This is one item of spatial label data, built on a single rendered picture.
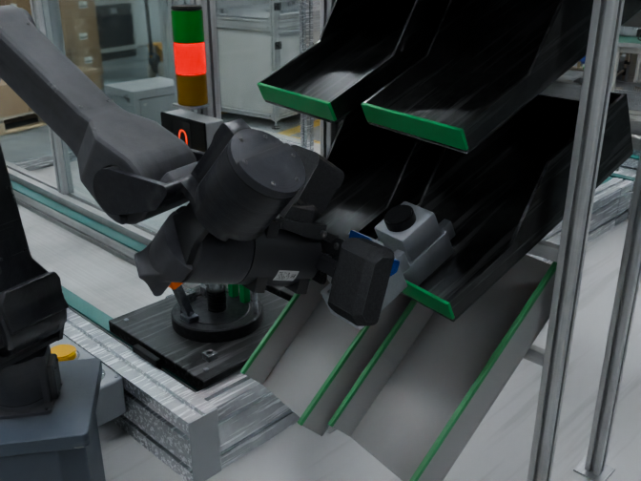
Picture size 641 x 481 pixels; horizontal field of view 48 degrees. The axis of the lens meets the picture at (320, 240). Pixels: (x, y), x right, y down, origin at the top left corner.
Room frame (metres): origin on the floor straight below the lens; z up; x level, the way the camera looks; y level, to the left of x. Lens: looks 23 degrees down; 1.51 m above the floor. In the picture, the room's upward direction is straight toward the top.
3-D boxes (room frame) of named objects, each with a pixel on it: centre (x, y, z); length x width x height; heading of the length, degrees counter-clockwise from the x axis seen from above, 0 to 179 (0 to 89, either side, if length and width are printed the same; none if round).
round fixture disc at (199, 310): (0.98, 0.16, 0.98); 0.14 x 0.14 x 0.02
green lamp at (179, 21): (1.20, 0.21, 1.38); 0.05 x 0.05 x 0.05
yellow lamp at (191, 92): (1.20, 0.21, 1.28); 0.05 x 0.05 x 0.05
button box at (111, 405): (0.89, 0.37, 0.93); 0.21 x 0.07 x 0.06; 46
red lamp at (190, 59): (1.20, 0.21, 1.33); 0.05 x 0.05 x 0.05
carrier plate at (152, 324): (0.98, 0.16, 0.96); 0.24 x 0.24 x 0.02; 46
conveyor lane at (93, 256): (1.21, 0.36, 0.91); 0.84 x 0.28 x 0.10; 46
